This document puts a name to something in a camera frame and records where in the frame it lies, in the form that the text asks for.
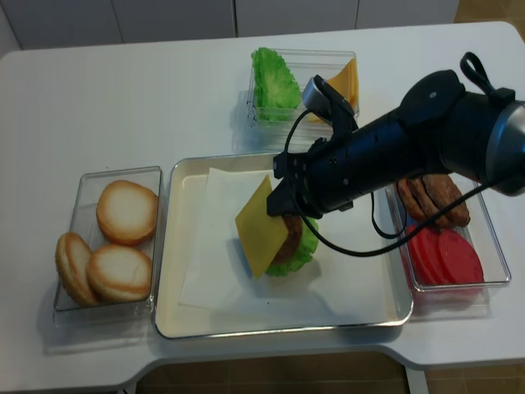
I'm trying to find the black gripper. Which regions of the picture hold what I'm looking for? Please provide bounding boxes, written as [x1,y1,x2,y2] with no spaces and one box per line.
[267,137,354,218]

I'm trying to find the yellow cheese slice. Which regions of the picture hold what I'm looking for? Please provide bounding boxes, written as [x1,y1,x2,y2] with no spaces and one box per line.
[235,175,289,278]

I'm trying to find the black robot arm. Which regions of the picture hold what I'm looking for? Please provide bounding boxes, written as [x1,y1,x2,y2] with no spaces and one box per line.
[267,70,524,218]

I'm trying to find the green lettuce on burger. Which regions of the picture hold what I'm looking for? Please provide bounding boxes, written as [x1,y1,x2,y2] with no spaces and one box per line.
[265,221,319,277]

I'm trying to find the clear lettuce cheese container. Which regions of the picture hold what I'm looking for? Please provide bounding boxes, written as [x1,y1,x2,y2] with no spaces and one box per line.
[247,48,357,151]

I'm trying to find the green lettuce leaves in container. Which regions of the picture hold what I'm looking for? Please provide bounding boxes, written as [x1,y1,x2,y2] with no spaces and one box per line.
[251,47,301,121]

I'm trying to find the cheese slice stack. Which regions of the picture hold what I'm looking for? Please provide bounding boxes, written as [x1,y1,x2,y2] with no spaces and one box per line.
[306,57,359,125]

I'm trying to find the brown patty on burger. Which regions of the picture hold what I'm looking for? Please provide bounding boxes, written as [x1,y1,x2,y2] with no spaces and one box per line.
[271,214,303,266]

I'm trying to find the white metal tray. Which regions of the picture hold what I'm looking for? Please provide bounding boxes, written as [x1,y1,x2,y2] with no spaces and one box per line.
[155,154,413,338]

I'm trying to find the white paper sheet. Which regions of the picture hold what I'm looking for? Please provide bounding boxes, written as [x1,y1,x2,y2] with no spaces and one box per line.
[178,166,388,324]

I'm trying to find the left brown patty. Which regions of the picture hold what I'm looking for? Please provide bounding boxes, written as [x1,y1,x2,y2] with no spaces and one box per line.
[397,179,426,222]

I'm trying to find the middle brown patty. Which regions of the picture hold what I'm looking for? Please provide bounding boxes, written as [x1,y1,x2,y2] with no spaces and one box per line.
[407,178,452,228]

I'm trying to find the left tomato slice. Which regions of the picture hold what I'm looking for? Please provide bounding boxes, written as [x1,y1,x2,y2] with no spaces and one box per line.
[408,236,428,285]

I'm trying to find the tomato slice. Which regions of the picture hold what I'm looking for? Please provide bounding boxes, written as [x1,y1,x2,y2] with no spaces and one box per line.
[409,228,451,286]
[408,236,428,285]
[437,229,485,284]

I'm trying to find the right brown patty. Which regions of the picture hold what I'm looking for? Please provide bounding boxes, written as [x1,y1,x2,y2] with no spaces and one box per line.
[422,174,470,227]

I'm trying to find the middle tomato slice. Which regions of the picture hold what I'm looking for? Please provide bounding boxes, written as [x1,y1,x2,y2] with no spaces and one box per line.
[409,228,451,286]

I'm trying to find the clear patty tomato container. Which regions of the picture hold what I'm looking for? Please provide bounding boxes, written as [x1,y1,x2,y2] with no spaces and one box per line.
[399,194,511,297]

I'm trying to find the top bun slice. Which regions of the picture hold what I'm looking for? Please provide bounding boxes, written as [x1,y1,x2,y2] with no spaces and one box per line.
[96,180,158,246]

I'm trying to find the bun slice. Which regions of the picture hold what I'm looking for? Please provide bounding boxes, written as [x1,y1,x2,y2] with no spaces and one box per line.
[86,244,153,302]
[96,180,158,246]

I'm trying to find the right tomato slice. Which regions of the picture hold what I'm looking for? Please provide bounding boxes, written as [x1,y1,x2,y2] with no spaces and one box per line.
[437,229,485,284]

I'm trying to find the front bun slice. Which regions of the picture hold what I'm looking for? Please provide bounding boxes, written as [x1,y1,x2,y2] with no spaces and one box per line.
[86,244,153,302]

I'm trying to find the clear bun container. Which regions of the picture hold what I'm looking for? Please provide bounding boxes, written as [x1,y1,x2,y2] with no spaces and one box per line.
[53,167,165,323]

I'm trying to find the left leaning bun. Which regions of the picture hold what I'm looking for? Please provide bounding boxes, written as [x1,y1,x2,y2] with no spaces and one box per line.
[55,232,98,306]

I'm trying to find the black camera cable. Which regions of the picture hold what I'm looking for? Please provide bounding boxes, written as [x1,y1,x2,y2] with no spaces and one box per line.
[281,52,516,258]

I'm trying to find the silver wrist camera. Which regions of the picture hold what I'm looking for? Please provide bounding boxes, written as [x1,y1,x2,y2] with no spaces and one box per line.
[302,75,355,125]

